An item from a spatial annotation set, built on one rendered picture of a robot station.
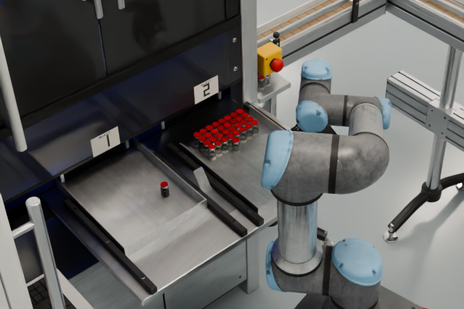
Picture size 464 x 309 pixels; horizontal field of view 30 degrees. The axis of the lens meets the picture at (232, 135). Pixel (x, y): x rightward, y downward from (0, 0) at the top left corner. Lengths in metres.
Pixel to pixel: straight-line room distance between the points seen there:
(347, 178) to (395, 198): 1.96
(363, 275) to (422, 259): 1.42
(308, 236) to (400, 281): 1.47
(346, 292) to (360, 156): 0.46
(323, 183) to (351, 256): 0.38
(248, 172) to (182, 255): 0.34
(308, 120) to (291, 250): 0.32
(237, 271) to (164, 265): 0.94
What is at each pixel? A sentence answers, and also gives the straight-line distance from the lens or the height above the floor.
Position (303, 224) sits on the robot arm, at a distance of 1.82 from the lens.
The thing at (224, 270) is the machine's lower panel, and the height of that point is 0.21.
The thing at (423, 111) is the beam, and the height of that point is 0.50.
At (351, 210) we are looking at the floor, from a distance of 3.54.
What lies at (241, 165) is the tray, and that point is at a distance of 2.41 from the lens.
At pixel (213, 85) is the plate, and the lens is 2.47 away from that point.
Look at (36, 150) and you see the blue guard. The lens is 2.20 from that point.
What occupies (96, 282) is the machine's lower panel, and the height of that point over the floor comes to 0.53.
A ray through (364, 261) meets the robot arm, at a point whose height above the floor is 1.02.
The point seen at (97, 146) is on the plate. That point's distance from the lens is 2.30.
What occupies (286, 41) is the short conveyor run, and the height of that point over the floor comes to 0.93.
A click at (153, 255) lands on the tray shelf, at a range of 2.20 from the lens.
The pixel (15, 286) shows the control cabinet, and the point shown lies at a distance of 1.59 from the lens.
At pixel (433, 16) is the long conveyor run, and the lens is 2.99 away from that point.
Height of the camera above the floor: 2.51
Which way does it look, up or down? 41 degrees down
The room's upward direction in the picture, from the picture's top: 2 degrees counter-clockwise
